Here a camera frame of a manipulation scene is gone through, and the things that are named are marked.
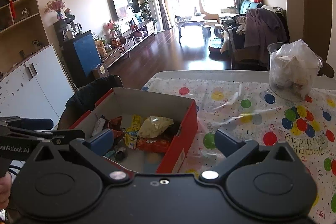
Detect yellow cartoon snack packet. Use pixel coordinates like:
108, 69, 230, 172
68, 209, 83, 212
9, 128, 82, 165
124, 114, 143, 150

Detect cream white snack bag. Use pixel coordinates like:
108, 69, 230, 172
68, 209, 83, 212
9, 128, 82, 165
138, 116, 174, 138

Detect red instant noodle packet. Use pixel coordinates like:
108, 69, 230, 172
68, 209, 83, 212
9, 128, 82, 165
136, 135, 174, 153

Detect small black round jelly cup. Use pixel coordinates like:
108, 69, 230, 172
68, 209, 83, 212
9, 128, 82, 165
114, 147, 127, 162

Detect dark red foil snack bag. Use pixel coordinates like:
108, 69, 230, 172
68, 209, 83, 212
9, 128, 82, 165
104, 116, 124, 139

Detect person's left hand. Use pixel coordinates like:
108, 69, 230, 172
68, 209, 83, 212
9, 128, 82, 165
0, 172, 12, 210

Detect white storage cabinet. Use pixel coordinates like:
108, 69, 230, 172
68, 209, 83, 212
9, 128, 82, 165
0, 45, 74, 126

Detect dark chair behind box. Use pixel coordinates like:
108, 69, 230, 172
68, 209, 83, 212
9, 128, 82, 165
58, 75, 123, 130

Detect colourful balloon tablecloth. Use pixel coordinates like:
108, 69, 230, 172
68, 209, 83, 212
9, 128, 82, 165
143, 77, 335, 223

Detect red cardboard box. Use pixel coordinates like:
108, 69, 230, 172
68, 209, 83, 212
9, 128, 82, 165
71, 88, 198, 173

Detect blue-fronted black cabinet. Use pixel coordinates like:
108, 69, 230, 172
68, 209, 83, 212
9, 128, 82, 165
54, 15, 102, 87

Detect clear plastic jar with bags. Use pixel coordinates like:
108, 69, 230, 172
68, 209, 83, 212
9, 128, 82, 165
268, 39, 323, 102

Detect long wooden TV console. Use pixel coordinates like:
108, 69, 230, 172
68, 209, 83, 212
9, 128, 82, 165
101, 20, 155, 68

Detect pink flowers in vase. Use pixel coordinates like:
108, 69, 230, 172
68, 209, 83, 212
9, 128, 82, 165
44, 0, 66, 20

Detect purple clothes on chair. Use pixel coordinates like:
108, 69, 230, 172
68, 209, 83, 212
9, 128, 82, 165
236, 8, 289, 61

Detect wooden coffee table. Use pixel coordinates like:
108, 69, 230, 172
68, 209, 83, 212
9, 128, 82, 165
175, 14, 206, 44

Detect green potted plant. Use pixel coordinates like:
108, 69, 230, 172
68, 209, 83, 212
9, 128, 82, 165
140, 0, 153, 21

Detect flat screen television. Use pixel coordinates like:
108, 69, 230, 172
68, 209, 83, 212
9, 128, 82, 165
107, 0, 140, 20

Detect wooden wall shelf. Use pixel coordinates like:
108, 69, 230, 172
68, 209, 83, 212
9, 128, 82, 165
1, 0, 50, 77

